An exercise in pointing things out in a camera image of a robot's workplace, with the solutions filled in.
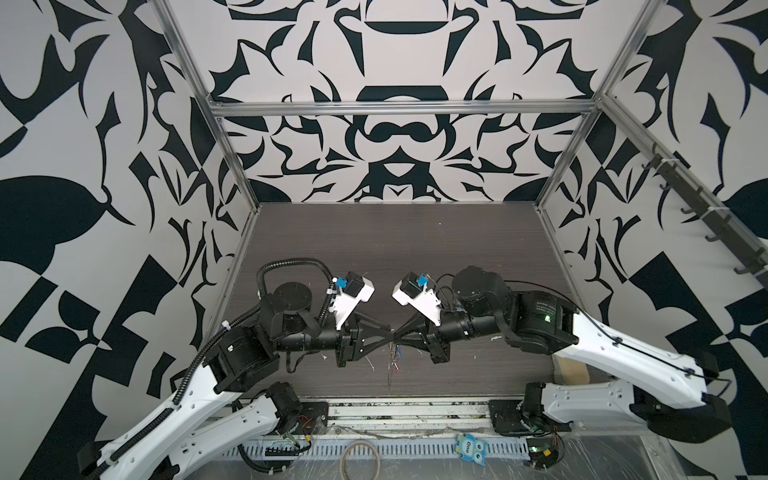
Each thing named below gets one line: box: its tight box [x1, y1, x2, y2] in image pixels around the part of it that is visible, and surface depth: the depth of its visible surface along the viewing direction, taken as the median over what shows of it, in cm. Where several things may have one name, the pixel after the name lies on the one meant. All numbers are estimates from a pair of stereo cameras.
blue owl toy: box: [455, 433, 487, 467], surface depth 71 cm
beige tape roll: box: [340, 440, 381, 480], surface depth 70 cm
